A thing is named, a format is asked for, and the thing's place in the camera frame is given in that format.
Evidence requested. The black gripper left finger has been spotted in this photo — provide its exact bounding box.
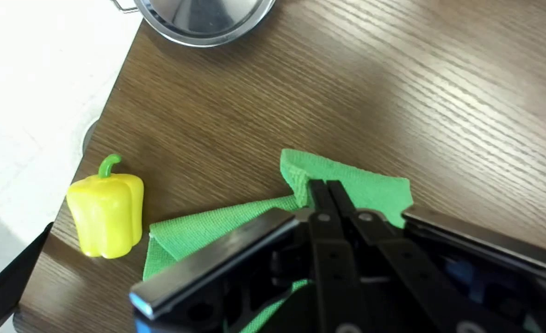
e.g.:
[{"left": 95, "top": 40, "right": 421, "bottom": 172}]
[{"left": 130, "top": 179, "right": 367, "bottom": 333}]

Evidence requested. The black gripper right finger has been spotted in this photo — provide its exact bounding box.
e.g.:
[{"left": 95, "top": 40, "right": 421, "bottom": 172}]
[{"left": 345, "top": 203, "right": 546, "bottom": 333}]

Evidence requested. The green towel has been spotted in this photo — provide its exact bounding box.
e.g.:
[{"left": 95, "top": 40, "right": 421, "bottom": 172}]
[{"left": 142, "top": 146, "right": 417, "bottom": 333}]

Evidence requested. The yellow toy bell pepper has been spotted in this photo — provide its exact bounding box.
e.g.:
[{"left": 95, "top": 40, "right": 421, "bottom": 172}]
[{"left": 67, "top": 153, "right": 145, "bottom": 259}]

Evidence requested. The silver metal pot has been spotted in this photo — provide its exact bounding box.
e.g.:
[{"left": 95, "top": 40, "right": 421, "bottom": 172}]
[{"left": 112, "top": 0, "right": 278, "bottom": 49}]

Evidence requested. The black folding table frame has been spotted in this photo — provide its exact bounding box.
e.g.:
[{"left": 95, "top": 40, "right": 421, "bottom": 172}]
[{"left": 0, "top": 225, "right": 53, "bottom": 325}]

